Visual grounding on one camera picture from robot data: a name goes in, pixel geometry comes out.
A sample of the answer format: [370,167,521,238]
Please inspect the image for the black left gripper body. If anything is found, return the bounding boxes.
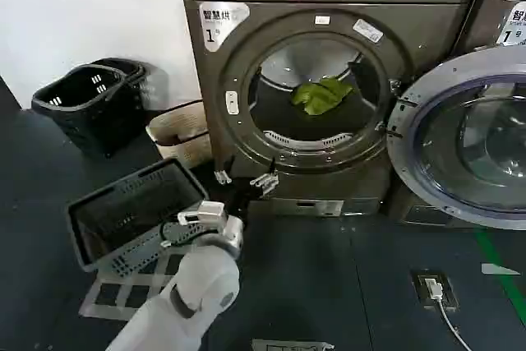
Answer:
[224,180,264,221]

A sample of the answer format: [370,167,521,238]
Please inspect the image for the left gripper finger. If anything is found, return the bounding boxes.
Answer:
[249,157,280,196]
[214,155,236,186]

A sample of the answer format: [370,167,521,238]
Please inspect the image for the grey plastic laundry basket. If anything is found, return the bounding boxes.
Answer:
[67,157,210,279]

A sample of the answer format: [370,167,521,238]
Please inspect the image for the green cloth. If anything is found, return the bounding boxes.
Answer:
[290,76,355,118]

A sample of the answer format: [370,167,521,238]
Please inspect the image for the black plastic basket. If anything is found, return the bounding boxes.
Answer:
[31,65,143,159]
[89,57,150,113]

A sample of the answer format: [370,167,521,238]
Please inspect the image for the grey floor label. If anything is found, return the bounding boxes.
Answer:
[251,338,335,351]

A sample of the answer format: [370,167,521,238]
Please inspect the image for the grey dryer with open drum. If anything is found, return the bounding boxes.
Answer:
[176,0,473,217]

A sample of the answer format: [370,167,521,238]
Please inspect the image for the white plug adapter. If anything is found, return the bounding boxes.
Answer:
[424,278,445,301]

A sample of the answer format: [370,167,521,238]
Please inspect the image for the round glass dryer door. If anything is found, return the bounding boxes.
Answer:
[385,44,526,232]

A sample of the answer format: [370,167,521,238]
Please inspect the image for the black floor socket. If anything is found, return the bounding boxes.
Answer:
[409,270,460,313]

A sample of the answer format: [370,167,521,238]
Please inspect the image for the green floor tape strip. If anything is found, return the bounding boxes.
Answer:
[475,227,526,327]

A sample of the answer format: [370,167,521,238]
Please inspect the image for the grey dryer with closed panel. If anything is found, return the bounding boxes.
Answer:
[459,0,526,227]

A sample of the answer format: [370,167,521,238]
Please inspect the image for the white power cable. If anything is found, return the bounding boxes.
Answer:
[434,297,474,351]

